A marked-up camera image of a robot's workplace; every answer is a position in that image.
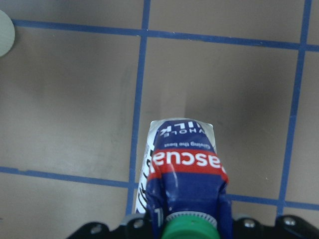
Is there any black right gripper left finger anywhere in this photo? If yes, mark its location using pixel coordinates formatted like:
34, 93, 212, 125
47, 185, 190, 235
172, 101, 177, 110
67, 214, 152, 239

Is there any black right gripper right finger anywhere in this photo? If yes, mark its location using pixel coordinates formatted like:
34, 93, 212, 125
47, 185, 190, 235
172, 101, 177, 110
233, 215, 319, 239

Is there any blue red milk carton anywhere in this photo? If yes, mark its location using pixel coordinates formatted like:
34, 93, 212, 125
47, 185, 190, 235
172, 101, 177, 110
135, 118, 233, 239

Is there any grey plastic cup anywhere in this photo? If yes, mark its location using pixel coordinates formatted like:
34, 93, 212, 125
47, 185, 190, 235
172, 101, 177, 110
0, 10, 15, 57

